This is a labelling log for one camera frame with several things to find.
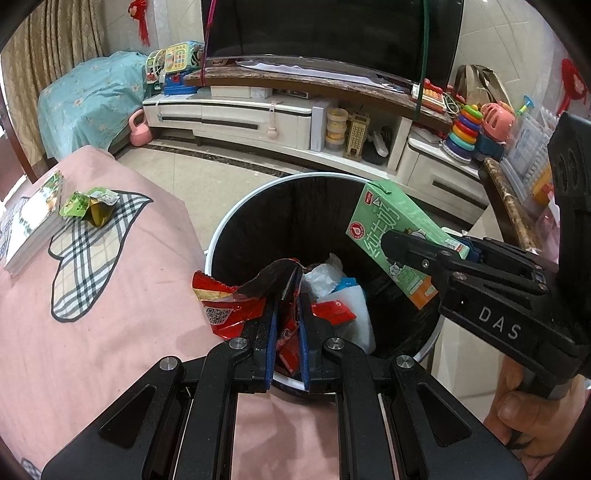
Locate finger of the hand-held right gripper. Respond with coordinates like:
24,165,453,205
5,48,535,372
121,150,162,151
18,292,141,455
442,227,558,283
382,230,551,296

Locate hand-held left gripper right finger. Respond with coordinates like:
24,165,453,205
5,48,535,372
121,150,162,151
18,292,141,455
299,292,527,480

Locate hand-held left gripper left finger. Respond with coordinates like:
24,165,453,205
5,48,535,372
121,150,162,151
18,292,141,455
41,272,301,480

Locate red white carton box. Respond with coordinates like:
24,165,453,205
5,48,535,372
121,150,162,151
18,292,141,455
314,298,357,328

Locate green milk carton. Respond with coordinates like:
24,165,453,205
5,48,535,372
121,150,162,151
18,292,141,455
346,180,471,310

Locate white foam block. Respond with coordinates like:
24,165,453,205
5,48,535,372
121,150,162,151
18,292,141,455
330,285,377,354

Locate red snack wrapper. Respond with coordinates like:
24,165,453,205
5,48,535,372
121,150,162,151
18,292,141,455
191,258,305,374

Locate white rimmed black trash bin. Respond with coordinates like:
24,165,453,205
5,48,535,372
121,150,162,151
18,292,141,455
203,173,446,393

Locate person's right hand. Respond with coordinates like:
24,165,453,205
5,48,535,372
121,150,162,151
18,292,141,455
482,355,587,455

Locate white plastic bag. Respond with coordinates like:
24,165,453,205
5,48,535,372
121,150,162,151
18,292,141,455
302,253,345,301

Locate clear plastic storage box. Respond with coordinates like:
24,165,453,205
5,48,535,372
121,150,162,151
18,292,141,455
501,111,561,204

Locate blue toy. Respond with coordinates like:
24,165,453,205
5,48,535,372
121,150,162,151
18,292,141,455
471,134,509,162

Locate dark shoe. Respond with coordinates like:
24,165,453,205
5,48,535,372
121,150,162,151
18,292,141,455
365,127,393,166

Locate rainbow stacking rings toy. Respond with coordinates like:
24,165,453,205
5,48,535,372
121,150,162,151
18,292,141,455
442,102,483,162

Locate wooden abacus toy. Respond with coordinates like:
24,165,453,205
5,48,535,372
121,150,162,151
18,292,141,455
344,111,370,160

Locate pink plastic toy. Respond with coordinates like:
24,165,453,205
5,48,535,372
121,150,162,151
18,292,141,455
480,102,515,134

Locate stacked round beige containers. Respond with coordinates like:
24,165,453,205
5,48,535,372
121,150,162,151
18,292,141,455
325,107,349,151

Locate brown bag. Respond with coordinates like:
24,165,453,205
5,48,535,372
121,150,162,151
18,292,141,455
455,65,513,112

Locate white tv cabinet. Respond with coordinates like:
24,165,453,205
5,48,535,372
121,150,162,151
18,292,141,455
142,65,490,227

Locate green gold wrapper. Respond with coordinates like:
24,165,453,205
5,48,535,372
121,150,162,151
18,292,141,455
59,187,121,228

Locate black television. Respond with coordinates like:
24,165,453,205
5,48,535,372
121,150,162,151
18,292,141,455
199,0,465,88

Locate pink kettlebell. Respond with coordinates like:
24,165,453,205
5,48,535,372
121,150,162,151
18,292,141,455
129,108,151,147

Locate green cover book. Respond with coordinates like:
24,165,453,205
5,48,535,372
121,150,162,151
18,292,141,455
2,170,65,278

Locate colourful activity cube toy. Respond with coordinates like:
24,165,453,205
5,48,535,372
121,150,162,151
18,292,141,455
145,41,206,97

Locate light blue furniture cover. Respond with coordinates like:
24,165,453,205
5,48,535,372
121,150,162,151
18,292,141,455
37,50,151,160

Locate beige patterned curtain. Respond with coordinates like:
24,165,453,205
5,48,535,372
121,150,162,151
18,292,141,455
0,0,109,93

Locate red knot wall decoration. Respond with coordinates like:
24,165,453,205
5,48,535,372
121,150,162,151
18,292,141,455
560,58,587,116

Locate green cord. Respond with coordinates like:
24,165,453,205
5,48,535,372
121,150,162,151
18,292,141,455
414,0,432,123

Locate pink cord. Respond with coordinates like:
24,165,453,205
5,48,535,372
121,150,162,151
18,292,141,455
202,0,218,86

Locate red lantern string decoration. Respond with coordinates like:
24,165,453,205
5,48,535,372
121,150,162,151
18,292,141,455
128,0,152,47

